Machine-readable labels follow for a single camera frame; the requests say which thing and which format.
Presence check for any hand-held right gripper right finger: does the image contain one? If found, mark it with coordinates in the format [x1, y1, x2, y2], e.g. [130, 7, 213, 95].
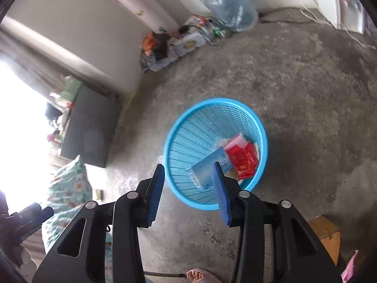
[211, 162, 346, 283]

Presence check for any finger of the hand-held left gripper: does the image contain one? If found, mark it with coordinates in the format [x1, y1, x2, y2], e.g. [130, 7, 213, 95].
[6, 202, 55, 244]

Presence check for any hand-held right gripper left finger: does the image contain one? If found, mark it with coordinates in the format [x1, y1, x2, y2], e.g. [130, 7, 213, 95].
[32, 163, 165, 283]

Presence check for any light blue carton box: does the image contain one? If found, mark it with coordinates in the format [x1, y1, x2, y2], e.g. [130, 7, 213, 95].
[185, 146, 233, 191]

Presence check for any red packet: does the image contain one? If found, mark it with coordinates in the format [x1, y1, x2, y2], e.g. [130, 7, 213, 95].
[227, 142, 260, 180]

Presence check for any pink packet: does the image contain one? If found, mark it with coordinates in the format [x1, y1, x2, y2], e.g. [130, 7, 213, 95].
[222, 133, 249, 151]

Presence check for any blue plastic wastebasket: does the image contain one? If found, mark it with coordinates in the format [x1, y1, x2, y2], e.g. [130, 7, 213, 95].
[163, 98, 268, 211]

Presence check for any floral blanket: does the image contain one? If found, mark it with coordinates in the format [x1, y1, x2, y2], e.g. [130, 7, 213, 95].
[41, 155, 114, 283]

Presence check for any person's foot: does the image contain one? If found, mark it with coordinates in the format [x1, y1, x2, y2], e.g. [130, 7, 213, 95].
[186, 268, 221, 283]

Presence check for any grey cabinet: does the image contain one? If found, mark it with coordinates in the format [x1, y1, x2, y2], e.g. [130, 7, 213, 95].
[60, 85, 122, 168]

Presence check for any black bag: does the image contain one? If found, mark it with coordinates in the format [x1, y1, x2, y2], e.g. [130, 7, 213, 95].
[45, 102, 64, 121]

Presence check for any brown cardboard box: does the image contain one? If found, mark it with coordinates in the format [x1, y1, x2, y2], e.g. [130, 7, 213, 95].
[308, 215, 341, 267]

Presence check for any green plastic basket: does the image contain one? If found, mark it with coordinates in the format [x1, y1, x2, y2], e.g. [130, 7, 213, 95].
[60, 77, 83, 101]

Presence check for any pink printed bag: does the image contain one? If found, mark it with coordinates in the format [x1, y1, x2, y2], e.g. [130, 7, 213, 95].
[342, 250, 360, 282]

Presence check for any orange snack bag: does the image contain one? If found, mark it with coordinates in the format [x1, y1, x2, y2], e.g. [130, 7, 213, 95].
[141, 31, 170, 58]

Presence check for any clear water jug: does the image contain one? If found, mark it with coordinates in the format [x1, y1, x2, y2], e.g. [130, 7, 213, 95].
[192, 0, 259, 33]

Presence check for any white printed paper roll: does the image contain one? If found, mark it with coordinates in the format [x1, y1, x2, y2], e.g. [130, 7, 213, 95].
[98, 0, 180, 33]

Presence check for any white cable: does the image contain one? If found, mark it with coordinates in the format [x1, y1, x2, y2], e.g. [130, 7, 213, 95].
[284, 0, 377, 50]

